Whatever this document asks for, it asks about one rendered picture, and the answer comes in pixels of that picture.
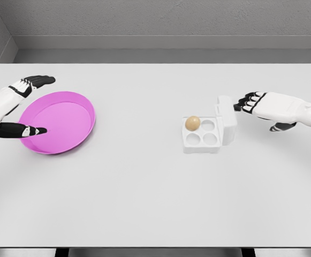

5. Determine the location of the white egg box with lid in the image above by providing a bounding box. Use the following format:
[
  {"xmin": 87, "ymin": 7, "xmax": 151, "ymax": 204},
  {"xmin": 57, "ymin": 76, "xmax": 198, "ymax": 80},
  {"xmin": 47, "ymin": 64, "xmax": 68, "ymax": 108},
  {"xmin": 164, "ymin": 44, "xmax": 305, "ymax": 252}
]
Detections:
[{"xmin": 181, "ymin": 95, "xmax": 238, "ymax": 155}]

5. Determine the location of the tan egg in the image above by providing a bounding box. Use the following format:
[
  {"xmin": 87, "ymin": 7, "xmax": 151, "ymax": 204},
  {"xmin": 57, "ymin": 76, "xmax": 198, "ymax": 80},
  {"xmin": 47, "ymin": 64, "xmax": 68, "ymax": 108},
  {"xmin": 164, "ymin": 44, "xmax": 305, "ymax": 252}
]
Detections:
[{"xmin": 185, "ymin": 115, "xmax": 201, "ymax": 132}]

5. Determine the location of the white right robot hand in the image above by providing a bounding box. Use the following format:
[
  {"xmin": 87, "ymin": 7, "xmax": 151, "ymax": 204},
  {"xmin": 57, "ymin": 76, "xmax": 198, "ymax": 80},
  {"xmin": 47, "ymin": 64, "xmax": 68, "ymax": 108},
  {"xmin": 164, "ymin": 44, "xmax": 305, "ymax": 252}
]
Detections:
[{"xmin": 233, "ymin": 92, "xmax": 310, "ymax": 132}]

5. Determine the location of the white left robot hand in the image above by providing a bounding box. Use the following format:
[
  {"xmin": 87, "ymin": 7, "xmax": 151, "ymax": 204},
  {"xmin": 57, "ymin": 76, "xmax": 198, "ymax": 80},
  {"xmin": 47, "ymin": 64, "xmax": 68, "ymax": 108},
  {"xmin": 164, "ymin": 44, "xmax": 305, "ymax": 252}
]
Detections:
[{"xmin": 0, "ymin": 75, "xmax": 57, "ymax": 139}]

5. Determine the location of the pink round plate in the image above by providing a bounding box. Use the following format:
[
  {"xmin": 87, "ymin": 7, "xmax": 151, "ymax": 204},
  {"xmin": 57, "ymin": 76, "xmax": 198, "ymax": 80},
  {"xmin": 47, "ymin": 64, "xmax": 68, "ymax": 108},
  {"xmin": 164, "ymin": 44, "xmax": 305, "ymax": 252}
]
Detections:
[{"xmin": 19, "ymin": 91, "xmax": 96, "ymax": 155}]

